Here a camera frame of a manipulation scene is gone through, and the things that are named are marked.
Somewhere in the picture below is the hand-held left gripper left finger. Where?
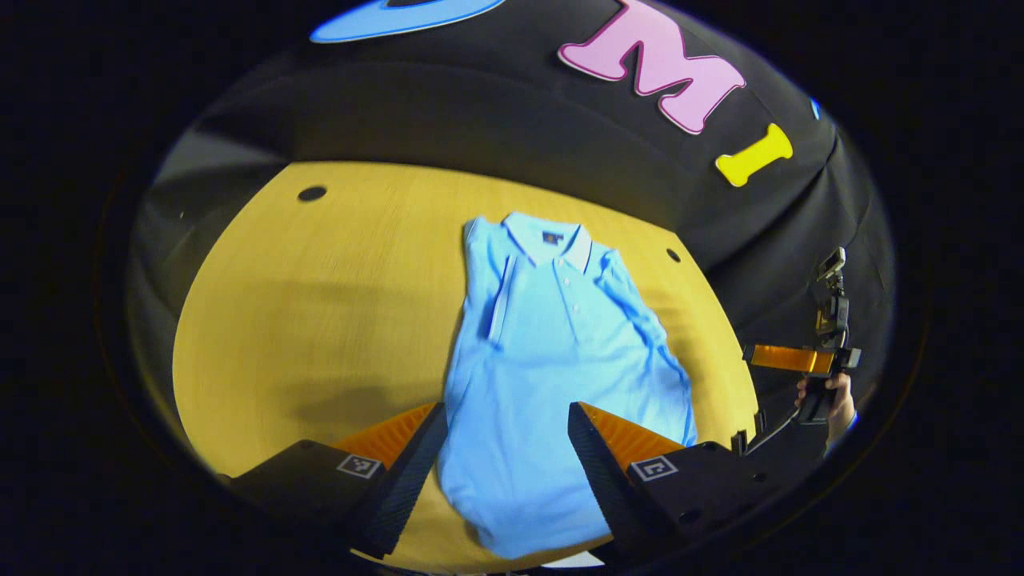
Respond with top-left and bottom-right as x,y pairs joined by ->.
216,402 -> 449,559

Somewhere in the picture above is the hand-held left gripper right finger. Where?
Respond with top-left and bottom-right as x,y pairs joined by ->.
568,402 -> 801,565

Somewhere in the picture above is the light blue T-shirt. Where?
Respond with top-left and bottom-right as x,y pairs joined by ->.
436,211 -> 698,561

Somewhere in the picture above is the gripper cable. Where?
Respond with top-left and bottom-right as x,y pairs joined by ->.
744,410 -> 802,455

